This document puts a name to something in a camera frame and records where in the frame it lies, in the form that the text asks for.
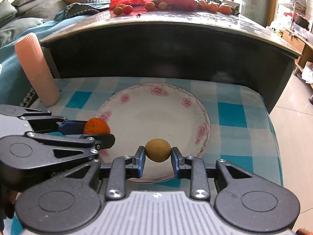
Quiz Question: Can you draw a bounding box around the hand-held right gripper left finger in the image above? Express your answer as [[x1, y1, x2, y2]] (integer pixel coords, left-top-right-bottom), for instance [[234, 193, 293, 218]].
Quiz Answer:
[[59, 146, 147, 200]]

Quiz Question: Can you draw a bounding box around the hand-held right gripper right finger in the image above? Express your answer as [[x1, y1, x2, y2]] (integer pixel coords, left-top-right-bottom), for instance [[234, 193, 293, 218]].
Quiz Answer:
[[171, 147, 260, 201]]

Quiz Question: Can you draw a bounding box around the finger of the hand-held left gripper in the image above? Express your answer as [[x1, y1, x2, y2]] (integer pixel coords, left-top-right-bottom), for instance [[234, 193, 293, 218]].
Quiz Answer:
[[24, 132, 116, 160], [15, 107, 87, 135]]

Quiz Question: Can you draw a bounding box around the yellow-green round fruit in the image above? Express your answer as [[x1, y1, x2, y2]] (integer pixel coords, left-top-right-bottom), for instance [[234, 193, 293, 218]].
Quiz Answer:
[[145, 139, 172, 163]]

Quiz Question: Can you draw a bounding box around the white floral plate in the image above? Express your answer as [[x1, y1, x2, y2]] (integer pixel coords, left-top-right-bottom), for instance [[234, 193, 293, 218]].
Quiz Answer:
[[96, 83, 211, 183]]

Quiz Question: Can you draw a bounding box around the houndstooth cloth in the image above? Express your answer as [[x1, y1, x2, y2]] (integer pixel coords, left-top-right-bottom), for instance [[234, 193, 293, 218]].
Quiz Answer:
[[22, 88, 40, 107]]

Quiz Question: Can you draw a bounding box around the pink ribbed cylinder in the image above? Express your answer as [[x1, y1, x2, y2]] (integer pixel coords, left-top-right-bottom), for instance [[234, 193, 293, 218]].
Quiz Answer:
[[15, 33, 61, 106]]

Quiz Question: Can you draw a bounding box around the blue white checkered cloth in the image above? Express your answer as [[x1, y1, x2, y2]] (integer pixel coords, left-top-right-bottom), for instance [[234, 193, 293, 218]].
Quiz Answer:
[[18, 76, 282, 186]]

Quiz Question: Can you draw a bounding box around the teal blanket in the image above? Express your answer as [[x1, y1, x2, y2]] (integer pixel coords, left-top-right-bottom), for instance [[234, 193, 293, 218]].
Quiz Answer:
[[0, 12, 64, 104]]

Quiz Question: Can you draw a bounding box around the dark coffee table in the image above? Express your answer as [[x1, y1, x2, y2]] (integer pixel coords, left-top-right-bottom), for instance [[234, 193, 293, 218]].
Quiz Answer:
[[39, 10, 304, 114]]

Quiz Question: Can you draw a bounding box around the dark patterned cushion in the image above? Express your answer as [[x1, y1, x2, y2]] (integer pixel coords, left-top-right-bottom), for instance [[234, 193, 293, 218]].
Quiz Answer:
[[65, 3, 108, 18]]

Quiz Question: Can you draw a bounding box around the grey sofa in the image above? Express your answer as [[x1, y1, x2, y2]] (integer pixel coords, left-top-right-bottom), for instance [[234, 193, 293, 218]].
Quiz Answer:
[[0, 0, 118, 47]]

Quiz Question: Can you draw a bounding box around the wooden media shelf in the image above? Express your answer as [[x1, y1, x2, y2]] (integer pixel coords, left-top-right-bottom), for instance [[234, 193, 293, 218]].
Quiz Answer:
[[282, 28, 313, 85]]

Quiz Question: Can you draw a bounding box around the white wire rack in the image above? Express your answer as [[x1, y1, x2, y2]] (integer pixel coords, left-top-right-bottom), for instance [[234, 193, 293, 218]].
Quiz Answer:
[[289, 0, 313, 32]]

